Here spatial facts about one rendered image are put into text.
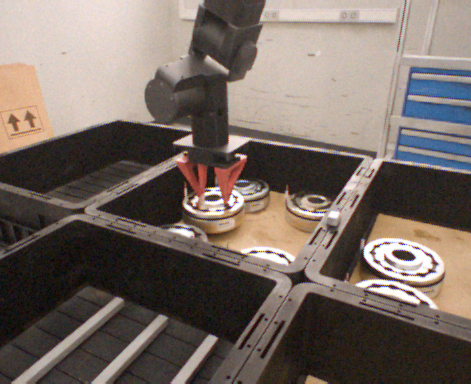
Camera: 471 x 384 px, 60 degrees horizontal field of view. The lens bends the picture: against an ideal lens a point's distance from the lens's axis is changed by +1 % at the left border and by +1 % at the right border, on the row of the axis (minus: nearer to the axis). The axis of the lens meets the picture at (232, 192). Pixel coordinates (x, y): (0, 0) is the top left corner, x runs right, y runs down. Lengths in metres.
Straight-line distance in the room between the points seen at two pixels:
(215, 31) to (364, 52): 2.93
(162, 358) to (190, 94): 0.32
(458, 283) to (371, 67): 2.90
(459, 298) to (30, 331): 0.52
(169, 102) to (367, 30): 2.98
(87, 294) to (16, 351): 0.11
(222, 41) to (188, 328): 0.35
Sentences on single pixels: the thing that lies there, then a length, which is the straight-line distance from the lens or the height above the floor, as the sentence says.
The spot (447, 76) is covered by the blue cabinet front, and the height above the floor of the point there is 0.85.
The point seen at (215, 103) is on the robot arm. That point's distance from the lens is 0.58.
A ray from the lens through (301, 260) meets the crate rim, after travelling 0.43.
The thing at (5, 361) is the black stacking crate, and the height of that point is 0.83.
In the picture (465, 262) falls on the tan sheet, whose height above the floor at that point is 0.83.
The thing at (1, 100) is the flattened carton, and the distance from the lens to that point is 3.32.
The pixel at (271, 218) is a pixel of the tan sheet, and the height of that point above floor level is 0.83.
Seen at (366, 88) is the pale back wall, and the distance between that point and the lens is 3.47.
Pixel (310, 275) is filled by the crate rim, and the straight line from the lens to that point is 0.41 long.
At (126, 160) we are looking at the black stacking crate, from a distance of 1.02.
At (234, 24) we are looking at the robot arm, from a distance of 0.53.
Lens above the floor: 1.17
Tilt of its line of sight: 24 degrees down
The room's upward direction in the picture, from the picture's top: straight up
